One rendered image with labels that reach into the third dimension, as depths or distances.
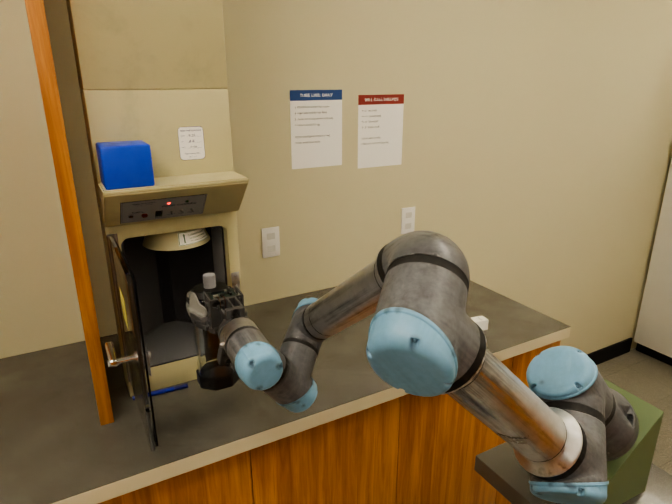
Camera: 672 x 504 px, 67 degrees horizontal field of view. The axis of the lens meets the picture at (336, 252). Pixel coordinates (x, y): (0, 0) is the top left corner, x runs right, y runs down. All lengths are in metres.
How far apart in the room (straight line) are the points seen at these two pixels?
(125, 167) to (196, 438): 0.63
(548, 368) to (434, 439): 0.76
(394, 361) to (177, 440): 0.76
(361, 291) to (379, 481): 0.91
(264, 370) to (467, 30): 1.75
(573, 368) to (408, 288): 0.43
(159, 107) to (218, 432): 0.77
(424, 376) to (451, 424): 1.07
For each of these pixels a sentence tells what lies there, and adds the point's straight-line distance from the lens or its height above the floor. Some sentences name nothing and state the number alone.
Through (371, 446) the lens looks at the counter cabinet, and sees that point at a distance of 1.55.
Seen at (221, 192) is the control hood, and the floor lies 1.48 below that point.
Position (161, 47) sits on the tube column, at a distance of 1.29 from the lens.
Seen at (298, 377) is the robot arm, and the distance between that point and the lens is 0.98.
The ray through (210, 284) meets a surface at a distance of 1.18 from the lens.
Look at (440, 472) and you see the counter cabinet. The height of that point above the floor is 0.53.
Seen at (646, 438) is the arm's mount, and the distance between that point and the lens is 1.19.
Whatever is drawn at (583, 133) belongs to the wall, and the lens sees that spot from 2.93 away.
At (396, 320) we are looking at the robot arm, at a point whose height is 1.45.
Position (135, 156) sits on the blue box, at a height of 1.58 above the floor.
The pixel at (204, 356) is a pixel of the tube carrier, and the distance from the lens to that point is 1.23.
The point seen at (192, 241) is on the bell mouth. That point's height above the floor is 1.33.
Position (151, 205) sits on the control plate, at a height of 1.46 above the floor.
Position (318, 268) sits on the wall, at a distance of 2.03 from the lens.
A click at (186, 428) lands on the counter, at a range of 1.34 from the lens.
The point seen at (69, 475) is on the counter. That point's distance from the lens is 1.30.
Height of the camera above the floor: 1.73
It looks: 19 degrees down
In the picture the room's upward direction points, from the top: straight up
